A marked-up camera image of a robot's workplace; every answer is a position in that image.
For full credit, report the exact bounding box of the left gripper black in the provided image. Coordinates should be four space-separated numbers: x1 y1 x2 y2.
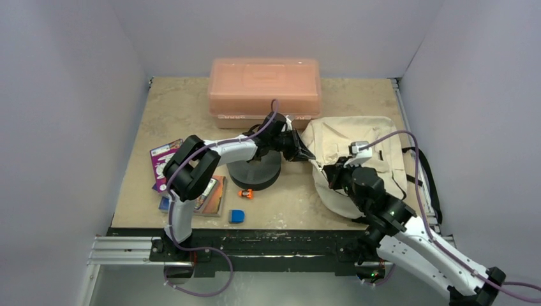
269 127 313 161

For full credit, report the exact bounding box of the cream canvas backpack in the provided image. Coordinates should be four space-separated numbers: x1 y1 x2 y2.
299 116 443 224

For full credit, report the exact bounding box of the purple treehouse book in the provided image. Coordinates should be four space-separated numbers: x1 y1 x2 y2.
149 138 184 196

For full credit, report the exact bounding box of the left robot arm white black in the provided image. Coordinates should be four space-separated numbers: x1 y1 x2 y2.
163 112 315 261

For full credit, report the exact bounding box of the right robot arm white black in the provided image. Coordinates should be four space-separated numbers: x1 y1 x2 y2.
323 157 506 305

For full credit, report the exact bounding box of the black filament spool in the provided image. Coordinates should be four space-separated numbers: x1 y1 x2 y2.
226 151 282 191

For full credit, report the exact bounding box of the small orange toy car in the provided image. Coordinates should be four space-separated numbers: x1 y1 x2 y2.
239 189 253 199

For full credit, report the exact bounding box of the pink translucent storage box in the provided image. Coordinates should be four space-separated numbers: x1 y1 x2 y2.
207 57 322 129

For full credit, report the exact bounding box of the blue eraser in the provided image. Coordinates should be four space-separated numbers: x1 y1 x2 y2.
228 209 245 224

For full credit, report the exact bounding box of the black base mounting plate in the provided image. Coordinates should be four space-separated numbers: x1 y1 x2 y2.
107 228 394 283

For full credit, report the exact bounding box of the orange cover book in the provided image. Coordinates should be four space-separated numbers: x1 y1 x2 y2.
193 175 226 217

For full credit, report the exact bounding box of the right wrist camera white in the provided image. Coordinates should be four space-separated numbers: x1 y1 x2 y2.
343 141 373 168

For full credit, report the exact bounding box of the aluminium rail right side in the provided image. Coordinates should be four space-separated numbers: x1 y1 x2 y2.
389 77 456 248

